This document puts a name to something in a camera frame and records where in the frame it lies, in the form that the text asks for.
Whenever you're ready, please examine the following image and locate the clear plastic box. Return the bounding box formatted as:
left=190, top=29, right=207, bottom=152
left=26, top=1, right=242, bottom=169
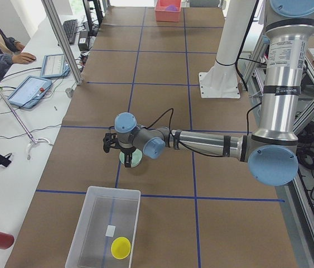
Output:
left=65, top=186, right=141, bottom=267

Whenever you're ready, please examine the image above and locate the far teach pendant tablet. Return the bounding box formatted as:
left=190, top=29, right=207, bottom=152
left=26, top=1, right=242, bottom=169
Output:
left=40, top=54, right=70, bottom=79

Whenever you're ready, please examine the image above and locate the white camera stand base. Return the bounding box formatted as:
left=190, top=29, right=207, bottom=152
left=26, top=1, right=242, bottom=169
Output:
left=199, top=1, right=245, bottom=98

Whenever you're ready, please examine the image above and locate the black camera cable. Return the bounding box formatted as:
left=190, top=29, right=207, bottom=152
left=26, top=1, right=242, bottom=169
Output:
left=145, top=108, right=175, bottom=132

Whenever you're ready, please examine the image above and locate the reach grabber stick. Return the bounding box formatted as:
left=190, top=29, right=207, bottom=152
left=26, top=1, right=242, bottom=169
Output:
left=0, top=89, right=54, bottom=160

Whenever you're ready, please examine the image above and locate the black keyboard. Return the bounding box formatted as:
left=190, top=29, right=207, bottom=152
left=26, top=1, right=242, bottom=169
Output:
left=62, top=19, right=78, bottom=45

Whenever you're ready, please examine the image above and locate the light green bowl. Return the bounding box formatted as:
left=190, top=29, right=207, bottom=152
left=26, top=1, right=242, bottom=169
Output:
left=119, top=149, right=143, bottom=168

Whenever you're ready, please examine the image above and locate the purple cloth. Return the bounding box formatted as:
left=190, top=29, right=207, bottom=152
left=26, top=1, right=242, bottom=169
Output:
left=165, top=4, right=180, bottom=12

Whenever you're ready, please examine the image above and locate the teach pendant tablet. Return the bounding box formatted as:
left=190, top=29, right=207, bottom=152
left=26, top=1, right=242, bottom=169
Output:
left=40, top=54, right=70, bottom=79
left=8, top=75, right=52, bottom=109

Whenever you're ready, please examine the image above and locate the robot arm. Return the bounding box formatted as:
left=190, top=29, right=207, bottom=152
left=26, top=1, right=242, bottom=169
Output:
left=104, top=1, right=314, bottom=186

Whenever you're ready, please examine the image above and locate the pink plastic tray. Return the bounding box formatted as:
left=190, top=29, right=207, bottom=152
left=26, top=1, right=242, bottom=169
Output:
left=154, top=0, right=181, bottom=22

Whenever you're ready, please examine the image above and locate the aluminium frame post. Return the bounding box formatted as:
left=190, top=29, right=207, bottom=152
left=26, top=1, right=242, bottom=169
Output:
left=41, top=0, right=83, bottom=85

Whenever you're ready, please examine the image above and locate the near teach pendant tablet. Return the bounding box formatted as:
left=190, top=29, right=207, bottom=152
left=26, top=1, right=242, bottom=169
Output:
left=8, top=75, right=52, bottom=109

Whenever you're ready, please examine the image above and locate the yellow plastic cup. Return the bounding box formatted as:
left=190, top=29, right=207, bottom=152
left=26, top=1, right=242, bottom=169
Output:
left=110, top=237, right=132, bottom=260

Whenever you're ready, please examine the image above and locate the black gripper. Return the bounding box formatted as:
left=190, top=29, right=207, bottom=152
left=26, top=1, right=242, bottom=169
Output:
left=120, top=146, right=135, bottom=168

